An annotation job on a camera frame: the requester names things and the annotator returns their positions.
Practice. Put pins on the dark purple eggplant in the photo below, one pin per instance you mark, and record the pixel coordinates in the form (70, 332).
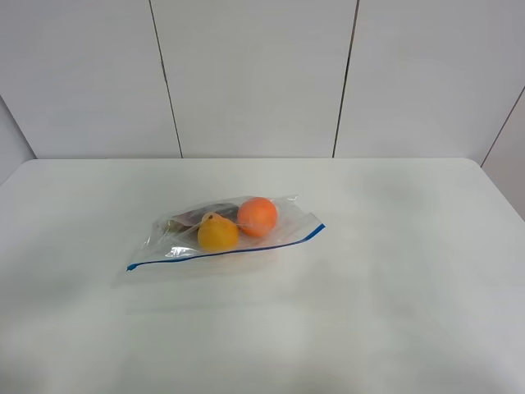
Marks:
(184, 221)

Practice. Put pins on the clear zip bag blue seal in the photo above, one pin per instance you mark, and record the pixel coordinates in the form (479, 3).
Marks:
(294, 226)

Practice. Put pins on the yellow pear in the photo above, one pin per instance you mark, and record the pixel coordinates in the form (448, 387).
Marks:
(217, 233)

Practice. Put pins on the orange fruit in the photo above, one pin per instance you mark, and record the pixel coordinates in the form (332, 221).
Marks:
(257, 217)

